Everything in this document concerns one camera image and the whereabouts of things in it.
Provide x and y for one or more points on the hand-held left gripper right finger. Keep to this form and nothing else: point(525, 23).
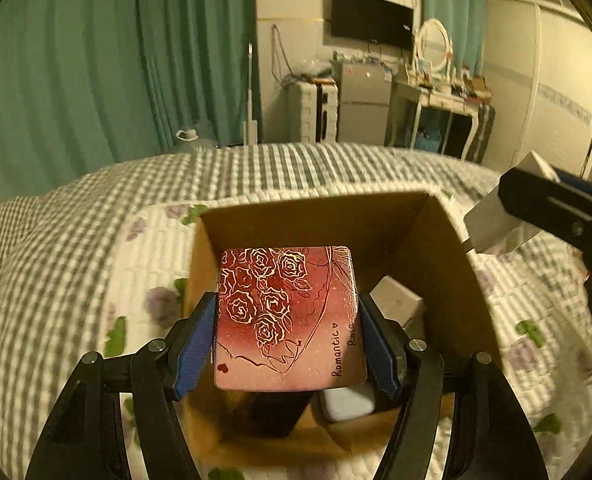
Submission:
point(378, 347)

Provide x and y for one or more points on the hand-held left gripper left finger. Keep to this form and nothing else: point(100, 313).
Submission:
point(195, 350)

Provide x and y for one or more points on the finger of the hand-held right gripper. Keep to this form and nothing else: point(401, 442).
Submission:
point(578, 182)
point(551, 205)

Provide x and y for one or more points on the white box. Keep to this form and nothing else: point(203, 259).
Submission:
point(396, 300)

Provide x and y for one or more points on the white power bank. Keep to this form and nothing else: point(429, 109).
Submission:
point(496, 215)

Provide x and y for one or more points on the pale box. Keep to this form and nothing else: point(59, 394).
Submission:
point(348, 404)

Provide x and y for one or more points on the red rose print tin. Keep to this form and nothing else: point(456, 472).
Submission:
point(286, 320)

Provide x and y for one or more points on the cardboard box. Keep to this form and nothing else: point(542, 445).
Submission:
point(326, 220)

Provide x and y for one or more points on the dark suitcase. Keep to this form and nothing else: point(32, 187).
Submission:
point(483, 130)

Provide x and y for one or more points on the white vanity table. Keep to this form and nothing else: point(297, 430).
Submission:
point(441, 100)

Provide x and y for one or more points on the grey checked blanket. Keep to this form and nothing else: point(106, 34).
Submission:
point(50, 285)

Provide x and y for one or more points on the oval vanity mirror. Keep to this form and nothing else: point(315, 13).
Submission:
point(433, 45)

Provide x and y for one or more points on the clear plastic water jug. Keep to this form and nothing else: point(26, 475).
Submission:
point(195, 141)

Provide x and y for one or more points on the silver fridge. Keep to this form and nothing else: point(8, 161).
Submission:
point(365, 102)

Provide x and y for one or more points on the narrow teal curtain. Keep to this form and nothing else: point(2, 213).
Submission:
point(453, 5)

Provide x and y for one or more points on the white upright pole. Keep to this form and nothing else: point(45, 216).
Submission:
point(251, 110)

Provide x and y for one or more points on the white ribbed suitcase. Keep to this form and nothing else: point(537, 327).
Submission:
point(303, 110)

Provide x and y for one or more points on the clear plastic bag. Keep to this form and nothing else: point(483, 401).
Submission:
point(313, 69)

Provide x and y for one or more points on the teal corner curtain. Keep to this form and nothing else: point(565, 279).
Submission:
point(205, 50)

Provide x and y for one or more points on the wide teal curtain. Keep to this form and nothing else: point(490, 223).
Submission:
point(60, 70)

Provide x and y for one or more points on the black wall television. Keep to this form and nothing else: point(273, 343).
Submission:
point(371, 17)

